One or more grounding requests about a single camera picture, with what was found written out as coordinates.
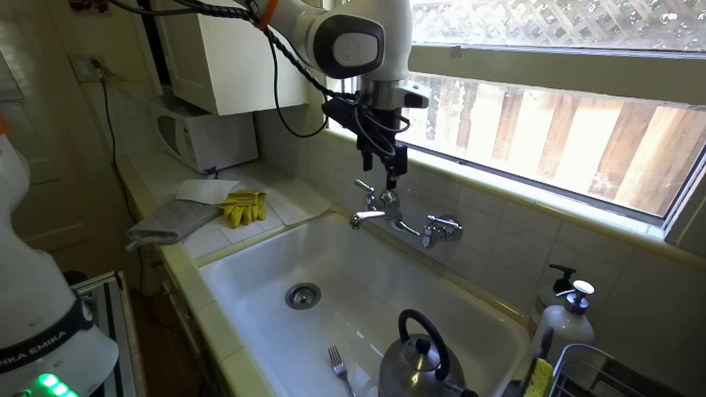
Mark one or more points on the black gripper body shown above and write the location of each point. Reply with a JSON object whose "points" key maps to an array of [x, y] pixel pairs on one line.
{"points": [[379, 135]]}

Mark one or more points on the chrome wall faucet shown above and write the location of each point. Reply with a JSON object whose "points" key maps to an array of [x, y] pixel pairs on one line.
{"points": [[409, 224]]}

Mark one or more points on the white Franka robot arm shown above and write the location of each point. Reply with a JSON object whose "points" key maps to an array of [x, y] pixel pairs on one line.
{"points": [[36, 295]]}

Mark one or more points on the white ceramic sink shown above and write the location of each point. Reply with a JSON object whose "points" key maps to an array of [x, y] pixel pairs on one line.
{"points": [[354, 280]]}

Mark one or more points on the yellow rubber gloves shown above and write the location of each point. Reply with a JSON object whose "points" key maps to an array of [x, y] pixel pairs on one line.
{"points": [[243, 208]]}

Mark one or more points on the metal sink drain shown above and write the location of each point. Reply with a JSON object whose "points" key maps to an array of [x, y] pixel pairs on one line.
{"points": [[303, 297]]}

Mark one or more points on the dark soap pump bottle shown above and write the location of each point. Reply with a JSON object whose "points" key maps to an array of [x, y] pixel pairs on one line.
{"points": [[560, 284]]}

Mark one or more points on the metal fork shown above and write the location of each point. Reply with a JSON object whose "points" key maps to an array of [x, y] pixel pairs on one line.
{"points": [[339, 368]]}

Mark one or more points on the gray towel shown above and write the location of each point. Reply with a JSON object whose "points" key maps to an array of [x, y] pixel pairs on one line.
{"points": [[173, 224]]}

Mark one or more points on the white soap pump bottle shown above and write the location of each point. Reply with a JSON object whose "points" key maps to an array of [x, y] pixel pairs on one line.
{"points": [[563, 324]]}

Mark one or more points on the dark dish rack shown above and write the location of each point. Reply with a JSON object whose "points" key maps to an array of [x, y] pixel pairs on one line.
{"points": [[609, 377]]}

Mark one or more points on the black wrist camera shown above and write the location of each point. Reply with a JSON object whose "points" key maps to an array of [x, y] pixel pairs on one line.
{"points": [[341, 115]]}

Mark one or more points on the cream wall cabinet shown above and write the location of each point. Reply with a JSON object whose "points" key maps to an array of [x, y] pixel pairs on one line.
{"points": [[221, 58]]}

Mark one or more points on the white window frame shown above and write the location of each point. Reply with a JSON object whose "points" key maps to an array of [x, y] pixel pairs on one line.
{"points": [[559, 73]]}

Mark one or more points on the wall outlet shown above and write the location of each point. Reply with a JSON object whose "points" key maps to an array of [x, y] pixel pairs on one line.
{"points": [[85, 69]]}

